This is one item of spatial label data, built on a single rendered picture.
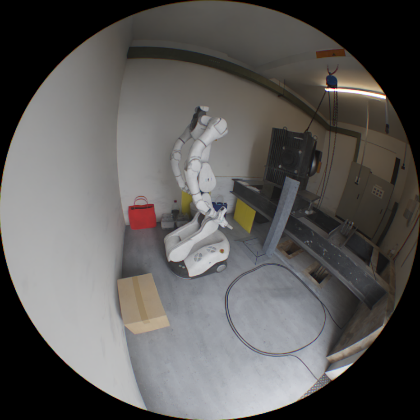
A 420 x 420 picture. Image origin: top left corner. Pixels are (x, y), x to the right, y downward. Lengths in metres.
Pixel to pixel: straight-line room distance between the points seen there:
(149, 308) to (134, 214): 1.42
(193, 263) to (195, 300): 0.36
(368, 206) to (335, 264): 3.07
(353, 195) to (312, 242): 3.09
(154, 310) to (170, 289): 0.44
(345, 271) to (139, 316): 1.83
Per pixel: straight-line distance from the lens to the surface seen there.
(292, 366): 1.52
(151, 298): 1.19
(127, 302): 1.22
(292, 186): 1.65
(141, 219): 2.22
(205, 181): 1.11
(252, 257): 1.94
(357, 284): 1.75
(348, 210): 4.69
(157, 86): 2.20
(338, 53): 2.27
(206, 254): 1.34
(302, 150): 1.77
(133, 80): 2.25
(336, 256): 1.69
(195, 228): 1.41
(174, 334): 1.33
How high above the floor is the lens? 1.29
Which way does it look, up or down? 27 degrees down
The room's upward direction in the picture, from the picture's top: 7 degrees clockwise
